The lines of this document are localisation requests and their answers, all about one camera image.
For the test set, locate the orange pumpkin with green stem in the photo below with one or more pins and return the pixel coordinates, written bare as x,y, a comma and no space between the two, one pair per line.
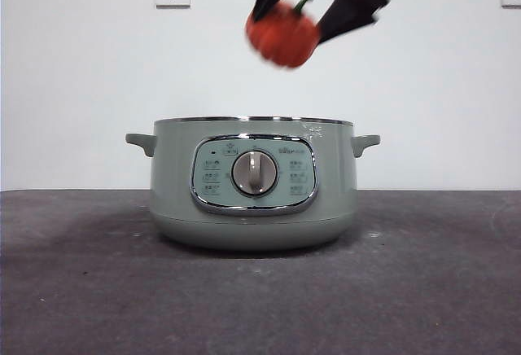
281,39

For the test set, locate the pale green electric pot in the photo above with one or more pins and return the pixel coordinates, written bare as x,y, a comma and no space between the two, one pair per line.
334,192

